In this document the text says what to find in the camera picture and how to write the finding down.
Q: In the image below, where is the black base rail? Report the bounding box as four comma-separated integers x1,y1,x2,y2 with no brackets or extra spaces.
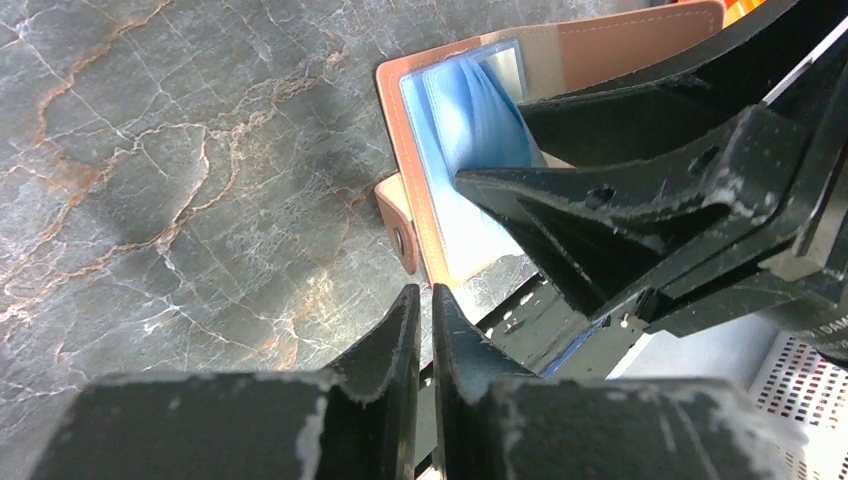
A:
413,271,651,480

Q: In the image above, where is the brown leather card holder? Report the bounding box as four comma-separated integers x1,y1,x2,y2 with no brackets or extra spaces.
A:
375,1,726,287

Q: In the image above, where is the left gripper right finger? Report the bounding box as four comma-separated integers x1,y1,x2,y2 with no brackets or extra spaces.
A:
432,284,808,479

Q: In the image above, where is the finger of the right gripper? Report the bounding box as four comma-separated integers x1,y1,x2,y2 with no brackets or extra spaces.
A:
520,0,847,166
456,105,795,318

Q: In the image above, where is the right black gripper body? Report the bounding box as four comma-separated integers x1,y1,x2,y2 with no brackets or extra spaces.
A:
635,19,847,361

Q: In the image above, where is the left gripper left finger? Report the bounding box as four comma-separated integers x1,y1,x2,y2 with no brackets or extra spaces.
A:
32,285,420,479

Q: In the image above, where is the orange horseshoe toy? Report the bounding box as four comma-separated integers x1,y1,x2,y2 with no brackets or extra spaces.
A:
723,0,766,27

